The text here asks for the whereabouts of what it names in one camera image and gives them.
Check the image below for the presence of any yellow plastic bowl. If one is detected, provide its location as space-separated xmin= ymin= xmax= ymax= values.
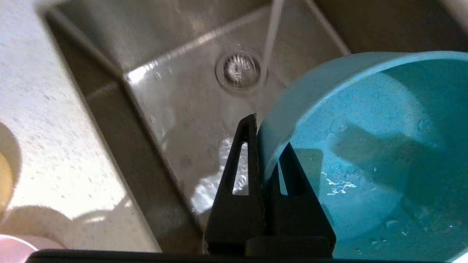
xmin=0 ymin=152 xmax=14 ymax=220

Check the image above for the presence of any round metal drain strainer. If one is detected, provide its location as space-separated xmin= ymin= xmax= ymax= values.
xmin=215 ymin=51 xmax=267 ymax=94

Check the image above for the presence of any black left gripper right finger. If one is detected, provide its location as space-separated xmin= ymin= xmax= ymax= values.
xmin=266 ymin=142 xmax=337 ymax=256

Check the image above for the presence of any pink plastic bowl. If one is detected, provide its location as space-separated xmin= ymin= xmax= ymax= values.
xmin=0 ymin=235 xmax=66 ymax=256

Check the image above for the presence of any blue plastic bowl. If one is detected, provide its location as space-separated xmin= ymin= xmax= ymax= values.
xmin=256 ymin=50 xmax=468 ymax=263

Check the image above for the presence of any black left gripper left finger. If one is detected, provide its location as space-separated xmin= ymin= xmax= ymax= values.
xmin=204 ymin=113 xmax=266 ymax=255

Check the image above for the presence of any stainless steel sink basin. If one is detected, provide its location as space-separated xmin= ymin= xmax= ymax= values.
xmin=44 ymin=0 xmax=468 ymax=252

